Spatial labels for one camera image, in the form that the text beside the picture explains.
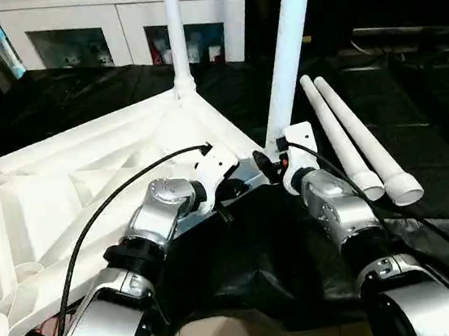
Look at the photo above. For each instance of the white plastic table leg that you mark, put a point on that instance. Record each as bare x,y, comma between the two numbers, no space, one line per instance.
364,138
335,130
177,34
287,45

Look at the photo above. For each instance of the white plastic table top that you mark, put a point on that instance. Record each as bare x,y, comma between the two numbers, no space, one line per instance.
63,188

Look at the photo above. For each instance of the small yellow label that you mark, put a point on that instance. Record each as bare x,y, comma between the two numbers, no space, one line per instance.
305,40

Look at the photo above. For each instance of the black plastic mat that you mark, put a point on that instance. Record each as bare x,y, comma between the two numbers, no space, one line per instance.
422,111

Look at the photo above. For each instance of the silver metal bar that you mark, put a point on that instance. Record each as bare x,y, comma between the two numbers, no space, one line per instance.
408,31

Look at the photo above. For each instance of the white glass-door cabinet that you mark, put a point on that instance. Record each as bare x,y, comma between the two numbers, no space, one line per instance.
92,20

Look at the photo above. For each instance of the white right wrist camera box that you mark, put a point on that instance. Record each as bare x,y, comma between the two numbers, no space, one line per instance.
298,155

